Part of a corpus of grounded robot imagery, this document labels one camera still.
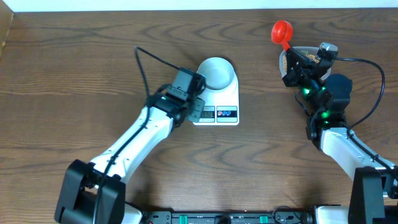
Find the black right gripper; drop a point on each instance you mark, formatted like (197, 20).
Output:
(295, 73)

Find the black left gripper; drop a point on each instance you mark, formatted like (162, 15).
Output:
(198, 106)

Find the red plastic measuring scoop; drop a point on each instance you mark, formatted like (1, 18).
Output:
(282, 33)

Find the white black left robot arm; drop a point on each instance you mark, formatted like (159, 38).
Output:
(95, 192)

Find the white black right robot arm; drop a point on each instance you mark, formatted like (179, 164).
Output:
(325, 98)

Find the white digital kitchen scale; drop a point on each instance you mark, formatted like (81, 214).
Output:
(221, 107)

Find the grey plastic bowl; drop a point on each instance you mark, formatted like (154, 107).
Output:
(218, 72)

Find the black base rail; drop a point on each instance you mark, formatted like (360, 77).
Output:
(283, 215)

